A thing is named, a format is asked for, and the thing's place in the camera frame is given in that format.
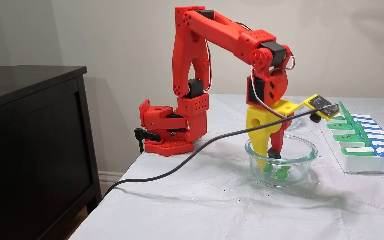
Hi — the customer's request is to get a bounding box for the weekly pill organizer box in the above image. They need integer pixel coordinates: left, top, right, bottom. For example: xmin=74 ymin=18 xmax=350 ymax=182
xmin=319 ymin=101 xmax=384 ymax=175

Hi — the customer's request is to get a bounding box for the clear glass bowl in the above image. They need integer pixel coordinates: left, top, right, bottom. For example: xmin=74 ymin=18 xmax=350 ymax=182
xmin=244 ymin=133 xmax=318 ymax=188
xmin=279 ymin=96 xmax=305 ymax=131

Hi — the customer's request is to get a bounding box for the white tablecloth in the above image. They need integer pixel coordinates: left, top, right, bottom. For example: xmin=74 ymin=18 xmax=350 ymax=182
xmin=69 ymin=94 xmax=384 ymax=240

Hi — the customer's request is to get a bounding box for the black table clamp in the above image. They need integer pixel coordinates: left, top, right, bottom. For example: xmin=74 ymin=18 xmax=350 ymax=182
xmin=134 ymin=128 xmax=161 ymax=154

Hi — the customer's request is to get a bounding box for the black wooden cabinet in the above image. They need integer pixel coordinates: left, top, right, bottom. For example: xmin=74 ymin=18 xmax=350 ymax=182
xmin=0 ymin=65 xmax=102 ymax=240

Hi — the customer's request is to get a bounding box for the red white servo wire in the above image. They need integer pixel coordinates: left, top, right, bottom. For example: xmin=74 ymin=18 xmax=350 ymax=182
xmin=250 ymin=50 xmax=296 ymax=119

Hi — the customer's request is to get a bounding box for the camera board on yellow mount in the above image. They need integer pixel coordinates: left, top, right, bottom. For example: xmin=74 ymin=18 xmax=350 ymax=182
xmin=304 ymin=94 xmax=340 ymax=123

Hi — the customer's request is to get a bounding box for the black camera cable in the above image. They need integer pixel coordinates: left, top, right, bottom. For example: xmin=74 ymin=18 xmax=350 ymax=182
xmin=100 ymin=105 xmax=339 ymax=200

